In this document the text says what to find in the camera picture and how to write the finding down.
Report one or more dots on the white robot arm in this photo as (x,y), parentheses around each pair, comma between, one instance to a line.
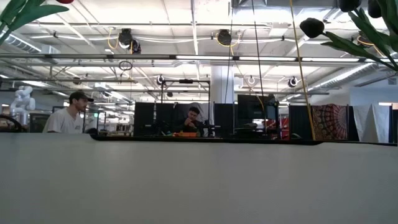
(23,101)

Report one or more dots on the person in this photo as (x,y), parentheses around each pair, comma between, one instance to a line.
(66,119)
(191,121)

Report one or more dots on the black partition panel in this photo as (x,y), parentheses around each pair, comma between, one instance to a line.
(224,119)
(298,119)
(144,118)

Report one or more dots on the orange plastic object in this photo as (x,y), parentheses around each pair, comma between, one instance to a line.
(185,134)

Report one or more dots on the black monitor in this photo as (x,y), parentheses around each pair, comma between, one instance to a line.
(252,107)

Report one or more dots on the ceiling light strip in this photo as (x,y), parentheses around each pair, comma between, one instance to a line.
(202,57)
(370,60)
(267,58)
(329,59)

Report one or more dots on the patterned tapestry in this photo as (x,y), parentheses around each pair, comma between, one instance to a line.
(326,119)

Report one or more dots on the white hanging sheet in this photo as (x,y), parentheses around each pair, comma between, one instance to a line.
(370,121)

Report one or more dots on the black metal stand frame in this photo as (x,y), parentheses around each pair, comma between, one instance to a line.
(186,81)

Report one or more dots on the silver ventilation duct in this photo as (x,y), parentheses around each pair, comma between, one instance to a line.
(21,43)
(351,76)

